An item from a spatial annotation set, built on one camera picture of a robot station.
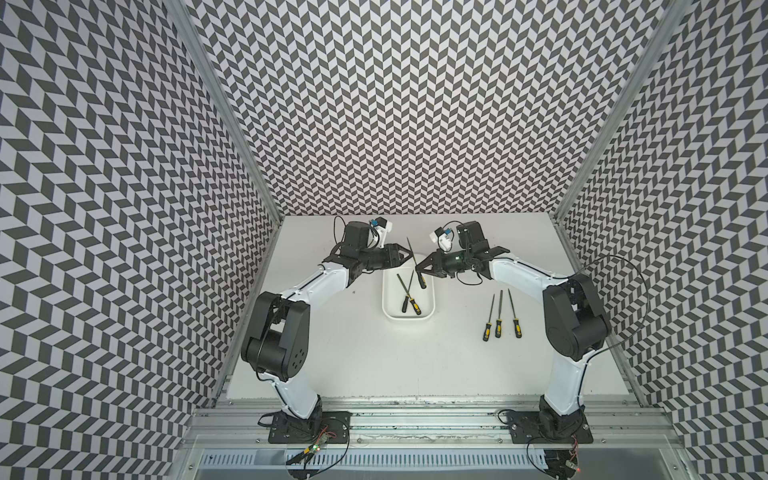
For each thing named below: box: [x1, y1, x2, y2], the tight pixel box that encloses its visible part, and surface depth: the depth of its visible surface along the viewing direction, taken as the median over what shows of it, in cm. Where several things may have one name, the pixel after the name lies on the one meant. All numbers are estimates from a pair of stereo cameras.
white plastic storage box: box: [382, 254, 436, 321], surface depth 96 cm
